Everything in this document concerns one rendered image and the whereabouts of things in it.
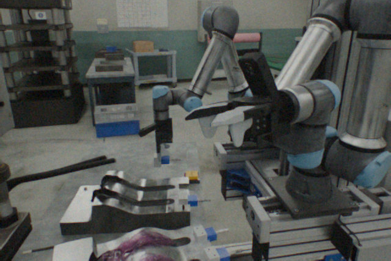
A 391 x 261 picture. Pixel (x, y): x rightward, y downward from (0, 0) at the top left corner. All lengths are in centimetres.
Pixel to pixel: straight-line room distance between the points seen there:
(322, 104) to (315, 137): 8
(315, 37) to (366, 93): 19
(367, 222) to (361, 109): 45
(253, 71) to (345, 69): 69
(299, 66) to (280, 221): 51
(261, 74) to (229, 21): 77
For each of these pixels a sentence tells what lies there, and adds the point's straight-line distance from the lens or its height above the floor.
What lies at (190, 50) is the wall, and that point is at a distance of 763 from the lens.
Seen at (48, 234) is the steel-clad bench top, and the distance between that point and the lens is 138.
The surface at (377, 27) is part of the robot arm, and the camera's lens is 85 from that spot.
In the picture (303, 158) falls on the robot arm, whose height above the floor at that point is 131.
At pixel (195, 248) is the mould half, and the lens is 111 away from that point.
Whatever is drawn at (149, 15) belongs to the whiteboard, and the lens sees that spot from 742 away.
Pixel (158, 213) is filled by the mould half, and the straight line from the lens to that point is 122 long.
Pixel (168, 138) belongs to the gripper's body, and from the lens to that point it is 141.
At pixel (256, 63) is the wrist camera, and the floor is 153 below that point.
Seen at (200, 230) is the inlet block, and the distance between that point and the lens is 113.
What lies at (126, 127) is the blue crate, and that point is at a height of 12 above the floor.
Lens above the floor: 161
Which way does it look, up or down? 19 degrees down
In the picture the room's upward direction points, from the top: straight up
